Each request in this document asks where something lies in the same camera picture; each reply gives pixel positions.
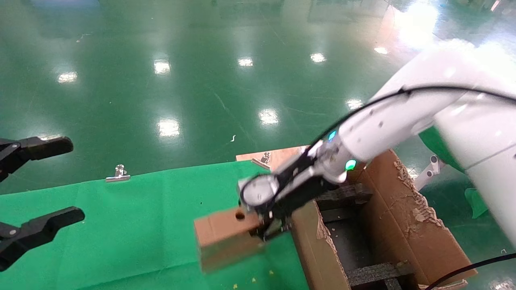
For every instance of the large green table cloth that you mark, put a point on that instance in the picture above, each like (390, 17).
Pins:
(121, 225)

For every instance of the silver binder clip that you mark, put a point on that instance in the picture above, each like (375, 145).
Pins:
(117, 176)
(264, 160)

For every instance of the large open brown carton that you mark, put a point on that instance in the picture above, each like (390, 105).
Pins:
(403, 233)

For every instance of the white metal bracket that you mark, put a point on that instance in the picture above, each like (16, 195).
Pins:
(433, 163)

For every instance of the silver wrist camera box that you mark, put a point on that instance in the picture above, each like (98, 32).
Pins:
(258, 192)

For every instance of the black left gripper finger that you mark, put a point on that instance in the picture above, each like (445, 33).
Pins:
(40, 147)
(44, 227)

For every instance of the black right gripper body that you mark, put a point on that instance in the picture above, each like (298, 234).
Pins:
(300, 189)

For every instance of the small brown cardboard box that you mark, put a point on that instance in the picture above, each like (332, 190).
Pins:
(225, 241)

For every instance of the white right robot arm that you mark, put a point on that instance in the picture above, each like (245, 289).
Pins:
(403, 112)

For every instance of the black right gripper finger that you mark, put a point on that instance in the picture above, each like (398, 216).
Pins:
(276, 229)

